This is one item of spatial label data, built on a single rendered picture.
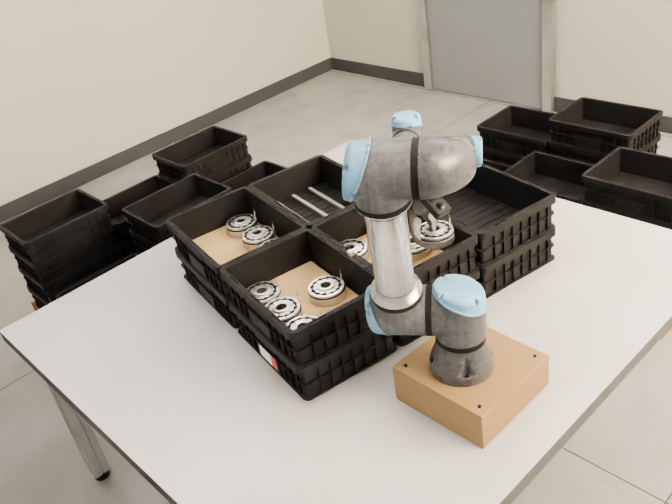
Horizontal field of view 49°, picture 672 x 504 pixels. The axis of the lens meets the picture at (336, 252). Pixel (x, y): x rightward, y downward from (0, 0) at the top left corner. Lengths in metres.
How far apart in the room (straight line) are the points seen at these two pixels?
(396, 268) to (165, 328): 0.97
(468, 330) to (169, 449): 0.78
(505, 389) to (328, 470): 0.44
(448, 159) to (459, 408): 0.61
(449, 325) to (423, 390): 0.20
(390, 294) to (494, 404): 0.34
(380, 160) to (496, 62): 3.92
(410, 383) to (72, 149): 3.79
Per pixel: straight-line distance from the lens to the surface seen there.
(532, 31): 4.98
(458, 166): 1.34
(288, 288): 2.06
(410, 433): 1.77
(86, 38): 5.14
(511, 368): 1.77
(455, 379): 1.71
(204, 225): 2.42
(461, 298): 1.60
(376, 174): 1.32
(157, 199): 3.39
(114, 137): 5.31
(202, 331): 2.22
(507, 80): 5.20
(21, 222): 3.59
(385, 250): 1.47
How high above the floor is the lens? 1.98
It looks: 32 degrees down
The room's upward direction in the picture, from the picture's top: 10 degrees counter-clockwise
